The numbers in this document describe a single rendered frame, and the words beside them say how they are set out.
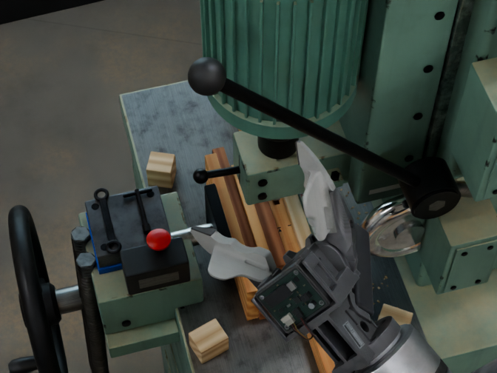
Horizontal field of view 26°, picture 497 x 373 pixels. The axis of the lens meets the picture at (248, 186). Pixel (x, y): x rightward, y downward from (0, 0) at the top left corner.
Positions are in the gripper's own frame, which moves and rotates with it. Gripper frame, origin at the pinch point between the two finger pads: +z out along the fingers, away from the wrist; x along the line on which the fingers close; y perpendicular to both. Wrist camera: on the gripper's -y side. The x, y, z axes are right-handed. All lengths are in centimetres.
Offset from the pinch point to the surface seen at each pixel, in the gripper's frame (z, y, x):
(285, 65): 6.1, -9.9, -6.8
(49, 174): 28, -122, 108
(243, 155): 1.8, -26.9, 12.7
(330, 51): 4.3, -12.3, -10.5
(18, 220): 14.3, -22.1, 42.3
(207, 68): 10.0, 4.7, -7.2
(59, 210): 19, -115, 108
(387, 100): -3.7, -23.2, -7.7
